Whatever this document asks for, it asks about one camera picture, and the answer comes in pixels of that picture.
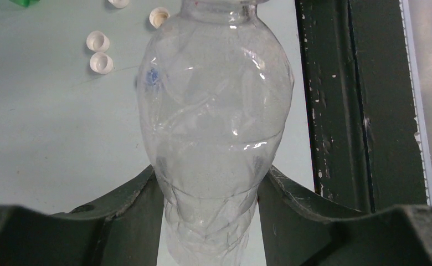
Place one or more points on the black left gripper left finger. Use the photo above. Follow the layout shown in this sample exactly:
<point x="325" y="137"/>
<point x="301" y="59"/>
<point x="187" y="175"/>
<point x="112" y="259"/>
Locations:
<point x="122" y="227"/>

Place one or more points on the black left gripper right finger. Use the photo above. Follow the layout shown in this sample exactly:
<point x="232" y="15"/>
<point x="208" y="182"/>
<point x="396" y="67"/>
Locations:
<point x="300" y="227"/>

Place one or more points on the clear ribbed plastic bottle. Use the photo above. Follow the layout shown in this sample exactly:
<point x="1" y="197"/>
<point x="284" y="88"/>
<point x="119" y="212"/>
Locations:
<point x="212" y="125"/>

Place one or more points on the green plastic bottle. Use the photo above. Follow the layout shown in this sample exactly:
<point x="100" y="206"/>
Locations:
<point x="24" y="3"/>

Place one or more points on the blue bottle cap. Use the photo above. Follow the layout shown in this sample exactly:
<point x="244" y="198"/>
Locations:
<point x="152" y="77"/>

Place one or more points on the white bottle cap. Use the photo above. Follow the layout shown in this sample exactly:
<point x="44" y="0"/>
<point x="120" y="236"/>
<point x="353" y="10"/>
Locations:
<point x="120" y="4"/>
<point x="101" y="63"/>
<point x="97" y="41"/>

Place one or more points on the cream bottle cap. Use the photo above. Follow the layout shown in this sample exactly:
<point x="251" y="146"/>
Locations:
<point x="158" y="16"/>

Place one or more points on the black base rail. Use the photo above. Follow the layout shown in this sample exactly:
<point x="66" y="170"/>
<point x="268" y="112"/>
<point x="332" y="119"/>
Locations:
<point x="362" y="118"/>

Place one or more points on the white cable duct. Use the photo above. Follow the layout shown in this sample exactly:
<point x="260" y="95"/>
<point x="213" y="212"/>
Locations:
<point x="421" y="136"/>

